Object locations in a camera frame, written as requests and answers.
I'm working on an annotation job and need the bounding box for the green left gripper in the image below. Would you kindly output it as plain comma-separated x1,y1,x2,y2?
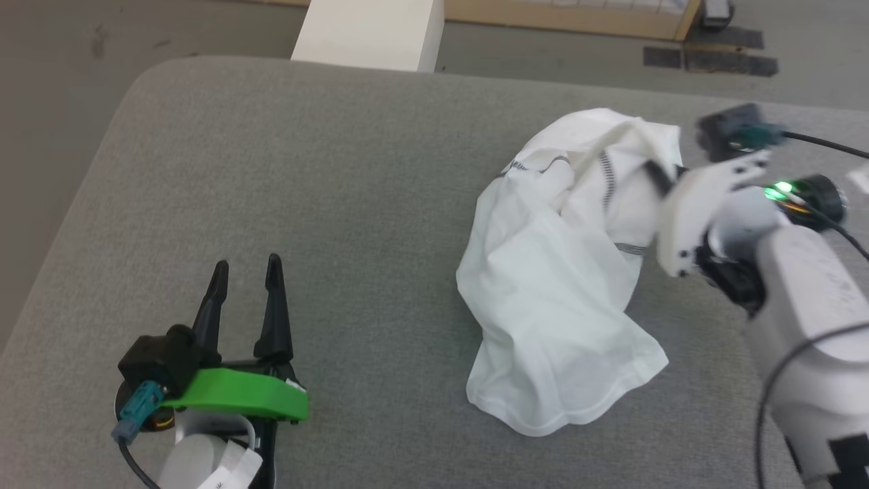
163,253,310,489

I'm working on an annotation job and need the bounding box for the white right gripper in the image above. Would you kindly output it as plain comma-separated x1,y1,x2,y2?
644,151,773,278

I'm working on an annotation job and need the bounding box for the white garment with grey stitching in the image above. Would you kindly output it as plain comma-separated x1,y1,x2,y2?
456,107,683,437

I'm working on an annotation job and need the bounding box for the small black floor tape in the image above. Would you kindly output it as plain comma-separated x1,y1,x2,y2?
644,46,683,69

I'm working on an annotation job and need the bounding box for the long black floor tape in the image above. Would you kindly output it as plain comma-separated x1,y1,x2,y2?
684,51,779,77

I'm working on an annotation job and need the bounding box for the wide black floor tape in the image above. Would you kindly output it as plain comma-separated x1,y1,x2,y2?
686,26,764,50

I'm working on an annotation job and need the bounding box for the grey fabric sofa cushion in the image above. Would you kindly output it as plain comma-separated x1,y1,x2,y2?
0,56,869,489

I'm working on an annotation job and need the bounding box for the grey metal screen foot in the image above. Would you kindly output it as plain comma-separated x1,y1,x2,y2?
699,0,737,31

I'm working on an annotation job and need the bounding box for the lemon-patterned divider panel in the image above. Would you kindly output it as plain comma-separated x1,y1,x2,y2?
445,0,703,41

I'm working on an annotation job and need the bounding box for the white rectangular box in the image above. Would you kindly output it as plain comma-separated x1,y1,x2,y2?
291,0,445,73

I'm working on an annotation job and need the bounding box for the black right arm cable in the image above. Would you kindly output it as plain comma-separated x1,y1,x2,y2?
737,122,869,489

